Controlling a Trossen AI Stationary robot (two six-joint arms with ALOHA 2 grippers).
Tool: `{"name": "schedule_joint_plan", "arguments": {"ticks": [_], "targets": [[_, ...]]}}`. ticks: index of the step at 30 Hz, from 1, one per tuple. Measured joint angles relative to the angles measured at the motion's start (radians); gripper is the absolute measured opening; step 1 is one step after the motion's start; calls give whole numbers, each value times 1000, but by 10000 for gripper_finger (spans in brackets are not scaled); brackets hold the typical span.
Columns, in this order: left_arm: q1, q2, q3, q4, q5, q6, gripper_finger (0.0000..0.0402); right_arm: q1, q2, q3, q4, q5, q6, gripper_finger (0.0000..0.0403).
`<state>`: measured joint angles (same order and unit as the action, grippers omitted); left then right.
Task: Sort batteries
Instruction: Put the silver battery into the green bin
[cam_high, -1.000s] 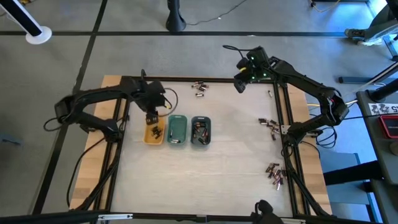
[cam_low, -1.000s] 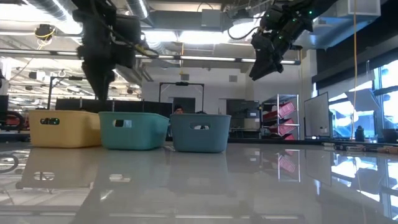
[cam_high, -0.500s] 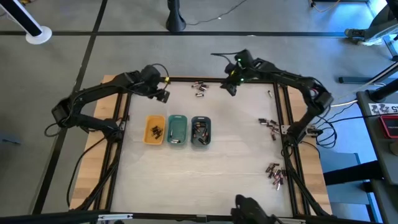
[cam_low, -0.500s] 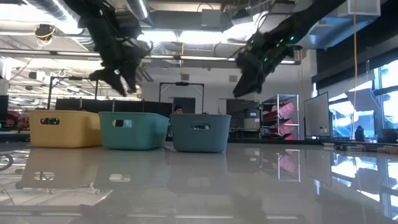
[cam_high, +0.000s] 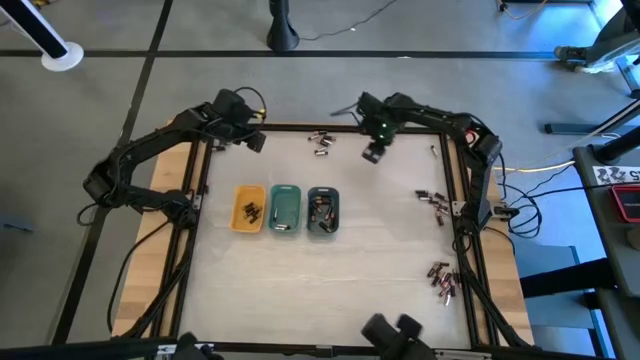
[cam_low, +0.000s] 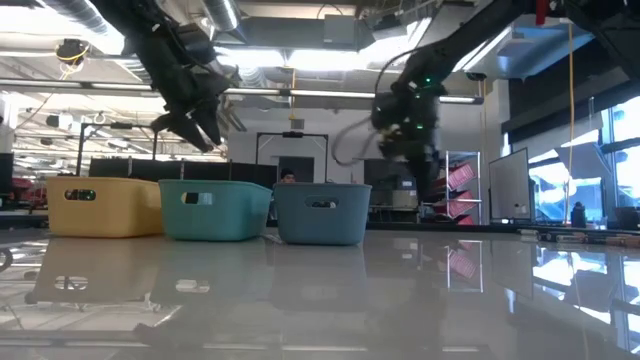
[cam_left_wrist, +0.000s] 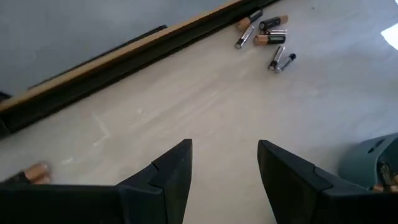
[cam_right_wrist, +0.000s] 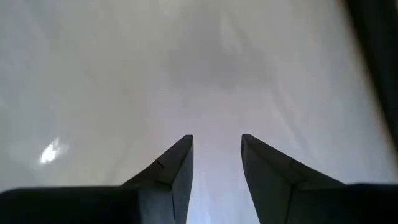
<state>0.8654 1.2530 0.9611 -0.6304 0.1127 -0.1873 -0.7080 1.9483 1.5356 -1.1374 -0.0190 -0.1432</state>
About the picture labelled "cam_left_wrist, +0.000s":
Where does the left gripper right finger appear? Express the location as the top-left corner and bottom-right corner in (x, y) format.
(257, 139), (398, 224)

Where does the copper and black battery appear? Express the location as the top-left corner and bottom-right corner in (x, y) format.
(29, 175), (53, 187)
(258, 14), (289, 31)
(235, 8), (264, 32)
(253, 34), (287, 47)
(6, 161), (52, 181)
(372, 183), (398, 193)
(376, 161), (393, 187)

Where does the silver and black battery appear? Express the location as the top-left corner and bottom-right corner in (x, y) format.
(274, 53), (297, 74)
(234, 24), (256, 50)

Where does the blue-grey plastic bin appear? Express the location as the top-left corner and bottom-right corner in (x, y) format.
(338, 133), (398, 194)

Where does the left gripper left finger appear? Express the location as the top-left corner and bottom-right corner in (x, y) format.
(0, 138), (193, 224)

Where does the black aluminium table frame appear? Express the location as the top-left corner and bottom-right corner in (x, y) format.
(0, 0), (282, 139)

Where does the silver battery with red print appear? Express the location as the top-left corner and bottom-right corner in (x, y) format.
(267, 45), (286, 71)
(263, 29), (289, 36)

